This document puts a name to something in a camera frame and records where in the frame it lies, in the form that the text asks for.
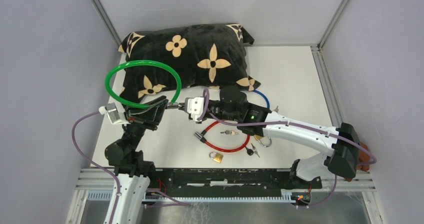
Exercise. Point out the red lock keys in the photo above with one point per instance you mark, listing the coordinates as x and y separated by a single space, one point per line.
229 132

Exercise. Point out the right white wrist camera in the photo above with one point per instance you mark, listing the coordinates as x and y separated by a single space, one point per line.
194 105

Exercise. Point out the small silver brass-lock keys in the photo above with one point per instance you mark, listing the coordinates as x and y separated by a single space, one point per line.
255 151

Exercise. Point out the large brass padlock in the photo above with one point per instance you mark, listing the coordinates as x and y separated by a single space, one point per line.
265 142

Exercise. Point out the black floral pillow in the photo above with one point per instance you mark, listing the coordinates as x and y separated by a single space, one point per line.
209 55

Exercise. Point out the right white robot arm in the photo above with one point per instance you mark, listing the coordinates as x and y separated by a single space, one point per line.
338 147

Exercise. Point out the small brass padlock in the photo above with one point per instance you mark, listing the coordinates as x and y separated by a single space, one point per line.
216 157

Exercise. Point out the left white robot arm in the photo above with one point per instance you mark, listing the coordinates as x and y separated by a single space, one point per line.
131 173

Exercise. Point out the red cable lock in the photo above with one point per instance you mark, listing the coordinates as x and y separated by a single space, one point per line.
232 148

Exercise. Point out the silver keys on table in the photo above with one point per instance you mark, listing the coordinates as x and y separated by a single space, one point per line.
176 106

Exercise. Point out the blue cable lock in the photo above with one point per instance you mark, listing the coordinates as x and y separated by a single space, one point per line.
264 97

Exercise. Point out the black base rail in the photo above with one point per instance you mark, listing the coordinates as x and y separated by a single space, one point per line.
231 185

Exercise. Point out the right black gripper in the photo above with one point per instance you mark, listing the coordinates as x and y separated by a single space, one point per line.
203 117

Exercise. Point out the brown cloth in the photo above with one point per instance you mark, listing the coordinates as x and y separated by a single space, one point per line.
363 158

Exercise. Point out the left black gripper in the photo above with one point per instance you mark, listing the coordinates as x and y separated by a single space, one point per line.
149 117

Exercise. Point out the black head key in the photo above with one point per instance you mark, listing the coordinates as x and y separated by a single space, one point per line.
249 151

